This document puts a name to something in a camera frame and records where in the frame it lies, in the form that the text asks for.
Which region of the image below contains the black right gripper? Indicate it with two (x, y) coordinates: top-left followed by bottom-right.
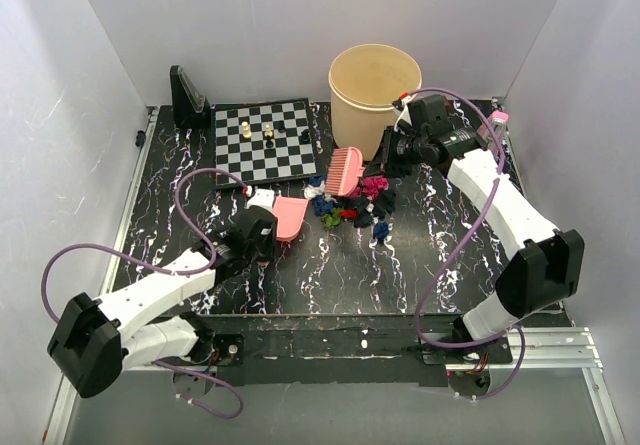
(363, 126), (426, 179)

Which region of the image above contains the pink hand brush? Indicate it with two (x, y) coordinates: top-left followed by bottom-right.
(325, 147), (364, 197)

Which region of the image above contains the pink plastic dustpan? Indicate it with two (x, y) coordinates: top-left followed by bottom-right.
(273, 196), (308, 242)

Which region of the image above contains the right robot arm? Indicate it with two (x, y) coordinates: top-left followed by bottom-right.
(381, 88), (585, 363)

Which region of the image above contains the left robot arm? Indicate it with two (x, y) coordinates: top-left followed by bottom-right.
(47, 206), (278, 398)

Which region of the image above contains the magenta paper scrap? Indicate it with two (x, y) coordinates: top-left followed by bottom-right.
(361, 177), (389, 200)

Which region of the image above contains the black paper scrap centre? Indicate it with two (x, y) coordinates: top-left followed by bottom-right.
(353, 197), (374, 228)

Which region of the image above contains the red paper scrap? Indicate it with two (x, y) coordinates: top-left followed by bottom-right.
(338, 209), (358, 220)

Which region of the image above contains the dark blue paper scrap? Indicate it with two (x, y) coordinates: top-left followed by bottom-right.
(308, 176), (326, 188)

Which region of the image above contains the blue paper scrap front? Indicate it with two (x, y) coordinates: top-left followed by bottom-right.
(373, 222), (390, 243)

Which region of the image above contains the large blue paper scrap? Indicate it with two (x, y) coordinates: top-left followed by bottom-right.
(311, 195), (336, 217)

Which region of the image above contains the green paper scrap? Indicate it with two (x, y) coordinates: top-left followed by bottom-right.
(322, 214), (341, 230)

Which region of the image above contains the white twisted paper scrap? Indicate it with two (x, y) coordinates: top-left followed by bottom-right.
(303, 186), (324, 200)

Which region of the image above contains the beige plastic bucket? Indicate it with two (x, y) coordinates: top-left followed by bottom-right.
(328, 44), (422, 161)

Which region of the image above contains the black white chessboard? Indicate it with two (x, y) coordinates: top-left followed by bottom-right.
(212, 98), (317, 185)

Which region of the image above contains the white chess piece left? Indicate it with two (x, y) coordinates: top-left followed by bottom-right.
(241, 121), (252, 140)

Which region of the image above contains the pink metronome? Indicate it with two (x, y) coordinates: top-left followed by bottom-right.
(478, 110), (509, 157)

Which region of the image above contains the black metronome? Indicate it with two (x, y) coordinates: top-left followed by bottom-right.
(169, 65), (211, 130)

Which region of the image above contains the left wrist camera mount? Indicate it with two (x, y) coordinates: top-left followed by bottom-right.
(243, 185), (276, 212)

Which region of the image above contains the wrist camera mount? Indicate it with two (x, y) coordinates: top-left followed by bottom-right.
(392, 92), (412, 135)
(243, 185), (276, 212)

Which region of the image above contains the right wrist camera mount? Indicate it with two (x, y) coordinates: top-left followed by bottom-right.
(392, 92), (412, 135)

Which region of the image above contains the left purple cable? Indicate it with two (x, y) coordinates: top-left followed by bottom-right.
(41, 167), (251, 420)

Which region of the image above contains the purple cable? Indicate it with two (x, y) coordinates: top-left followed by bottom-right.
(392, 87), (526, 400)
(41, 167), (251, 420)

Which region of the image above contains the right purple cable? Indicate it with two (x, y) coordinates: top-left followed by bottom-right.
(392, 87), (526, 400)

